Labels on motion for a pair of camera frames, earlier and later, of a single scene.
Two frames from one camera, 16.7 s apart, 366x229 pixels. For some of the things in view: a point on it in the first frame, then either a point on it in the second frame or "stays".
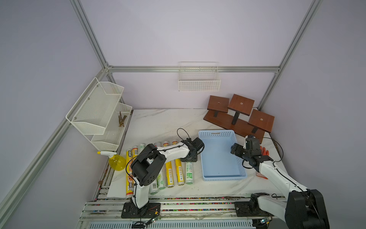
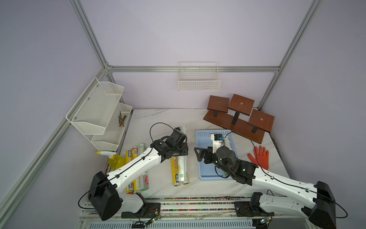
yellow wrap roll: [169, 170] -> [175, 169]
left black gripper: [194, 159] -> [185, 149]
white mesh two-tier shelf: [97, 114] stays
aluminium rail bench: [177, 212] stays
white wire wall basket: [198, 76] stays
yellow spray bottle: [117, 162] stays
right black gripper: [239, 148] -> [209, 152]
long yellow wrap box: [129, 181] stays
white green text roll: [154, 187] -> [182, 163]
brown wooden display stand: [238, 116] stays
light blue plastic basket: [218, 162] stays
